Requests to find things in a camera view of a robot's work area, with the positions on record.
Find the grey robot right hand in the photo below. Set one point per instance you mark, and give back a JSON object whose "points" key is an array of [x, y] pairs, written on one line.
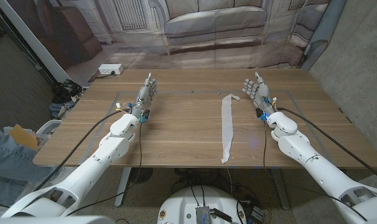
{"points": [[260, 93]]}

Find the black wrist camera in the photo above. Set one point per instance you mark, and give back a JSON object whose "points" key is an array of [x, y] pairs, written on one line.
{"points": [[146, 114], [259, 112]]}

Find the brown cardboard sheet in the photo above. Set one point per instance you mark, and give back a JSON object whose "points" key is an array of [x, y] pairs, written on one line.
{"points": [[22, 137]]}

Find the dark bag pile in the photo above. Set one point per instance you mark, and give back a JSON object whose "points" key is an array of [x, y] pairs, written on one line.
{"points": [[65, 91]]}

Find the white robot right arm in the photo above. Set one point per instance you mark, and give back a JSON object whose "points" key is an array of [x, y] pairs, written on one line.
{"points": [[319, 168]]}

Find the black round floor disc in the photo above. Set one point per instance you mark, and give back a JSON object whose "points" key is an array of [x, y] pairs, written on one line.
{"points": [[140, 175]]}

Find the white gauze bandage strip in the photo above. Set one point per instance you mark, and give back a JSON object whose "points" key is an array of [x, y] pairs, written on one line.
{"points": [[227, 124]]}

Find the white plastic chair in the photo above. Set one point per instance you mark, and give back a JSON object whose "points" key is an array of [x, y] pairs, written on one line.
{"points": [[50, 126]]}

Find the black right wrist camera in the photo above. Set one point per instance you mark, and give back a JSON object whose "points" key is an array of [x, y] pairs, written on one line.
{"points": [[259, 112]]}

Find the grey table leg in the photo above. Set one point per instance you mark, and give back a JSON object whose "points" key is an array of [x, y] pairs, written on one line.
{"points": [[282, 193], [123, 186]]}

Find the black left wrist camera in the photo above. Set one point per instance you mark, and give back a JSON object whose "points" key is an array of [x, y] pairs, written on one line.
{"points": [[146, 114]]}

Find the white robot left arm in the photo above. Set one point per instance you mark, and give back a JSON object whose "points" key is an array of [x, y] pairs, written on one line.
{"points": [[92, 168]]}

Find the printed room backdrop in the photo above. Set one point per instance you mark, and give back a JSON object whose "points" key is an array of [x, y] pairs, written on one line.
{"points": [[207, 25]]}

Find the grey finned electronics module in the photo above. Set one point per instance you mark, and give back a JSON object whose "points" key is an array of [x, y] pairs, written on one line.
{"points": [[203, 215]]}

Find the person in grey shirt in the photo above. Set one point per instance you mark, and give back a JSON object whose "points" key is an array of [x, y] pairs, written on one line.
{"points": [[8, 161]]}

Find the white frame post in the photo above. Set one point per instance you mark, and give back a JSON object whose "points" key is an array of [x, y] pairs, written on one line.
{"points": [[30, 40]]}

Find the grey floor power strip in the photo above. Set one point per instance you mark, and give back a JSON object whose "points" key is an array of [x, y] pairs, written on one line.
{"points": [[257, 214]]}

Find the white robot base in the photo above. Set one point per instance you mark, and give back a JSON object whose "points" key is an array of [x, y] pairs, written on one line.
{"points": [[188, 202]]}

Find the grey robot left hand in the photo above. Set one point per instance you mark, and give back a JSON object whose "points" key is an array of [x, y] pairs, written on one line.
{"points": [[145, 93]]}

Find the white power strip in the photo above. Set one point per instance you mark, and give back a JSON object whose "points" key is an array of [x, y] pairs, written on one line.
{"points": [[109, 69]]}

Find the black connector bar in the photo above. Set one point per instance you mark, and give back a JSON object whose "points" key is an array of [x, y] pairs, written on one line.
{"points": [[222, 215]]}

